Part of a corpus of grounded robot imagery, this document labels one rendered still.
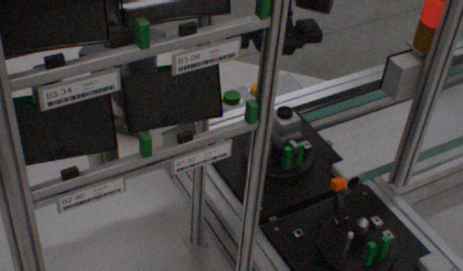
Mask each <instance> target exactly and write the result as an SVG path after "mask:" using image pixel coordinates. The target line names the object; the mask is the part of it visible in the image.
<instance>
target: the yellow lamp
mask: <svg viewBox="0 0 463 271"><path fill-rule="evenodd" d="M435 32H436V28H432V27H430V26H427V25H425V24H423V23H422V22H421V20H419V21H418V26H417V29H416V32H415V34H414V39H413V42H412V44H413V46H414V48H416V49H417V50H418V51H421V52H422V53H424V54H428V53H429V51H430V46H431V44H432V41H433V37H434V35H435Z"/></svg>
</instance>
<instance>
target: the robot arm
mask: <svg viewBox="0 0 463 271"><path fill-rule="evenodd" d="M294 1H295V6H296V7H298V8H303V9H305V10H312V11H315V12H318V13H325V14H327V15H328V14H329V13H330V10H331V8H332V5H333V3H334V0H294ZM292 2H293V0H290V1H289V6H288V11H287V22H286V26H285V32H284V43H283V47H282V53H281V55H282V56H283V55H288V56H289V55H292V54H293V53H294V51H295V49H300V48H303V46H305V45H306V44H313V43H320V42H321V41H322V37H323V33H322V31H321V29H320V27H319V26H318V24H317V23H316V22H315V20H314V19H306V20H296V24H295V25H294V24H293V20H292V19H293V12H292V11H291V7H292ZM239 36H241V49H247V48H248V46H249V41H250V40H252V41H253V44H254V45H255V47H256V50H257V51H259V52H261V49H262V42H263V29H257V30H254V31H251V32H246V33H243V34H240V35H234V36H231V37H228V38H225V40H227V39H233V38H236V37H239ZM110 37H111V42H108V43H105V44H104V48H111V49H117V48H120V47H125V46H126V44H128V43H130V42H135V41H136V31H135V30H133V31H130V32H123V33H120V34H118V35H111V36H110Z"/></svg>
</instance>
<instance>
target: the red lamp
mask: <svg viewBox="0 0 463 271"><path fill-rule="evenodd" d="M443 5H444V1H439V0H424V2H423V9H422V11H421V17H420V20H421V22H422V23H423V24H425V25H427V26H430V27H432V28H437V25H438V22H439V16H440V14H441V12H442V8H443Z"/></svg>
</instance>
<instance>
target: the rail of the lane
mask: <svg viewBox="0 0 463 271"><path fill-rule="evenodd" d="M385 64H386V63H385ZM385 64H383V65H380V66H375V67H373V68H371V69H369V70H364V71H361V72H355V73H353V74H349V75H346V76H344V77H340V78H336V79H333V80H330V81H328V82H324V83H321V84H319V85H314V86H312V87H309V88H303V89H301V90H298V91H294V92H291V93H288V94H284V95H281V96H279V97H276V100H275V109H278V107H279V106H290V107H291V108H292V109H296V111H297V112H298V113H299V114H300V115H303V114H305V113H309V112H311V111H314V110H316V109H321V108H323V107H325V106H330V105H332V104H338V103H340V102H343V101H347V100H349V99H352V98H354V97H358V96H360V95H362V94H368V93H370V92H372V91H377V90H379V89H380V88H379V86H380V80H381V78H382V75H383V72H384V71H383V70H384V67H385ZM275 109H274V110H275ZM244 115H245V106H244V107H241V108H239V109H234V110H232V111H229V112H227V113H223V117H222V118H218V119H210V125H209V131H210V130H213V129H215V128H219V127H221V126H224V125H228V124H231V123H233V122H237V121H240V120H243V119H244ZM164 169H165V170H166V172H167V174H168V175H169V178H171V180H172V176H171V166H168V167H164Z"/></svg>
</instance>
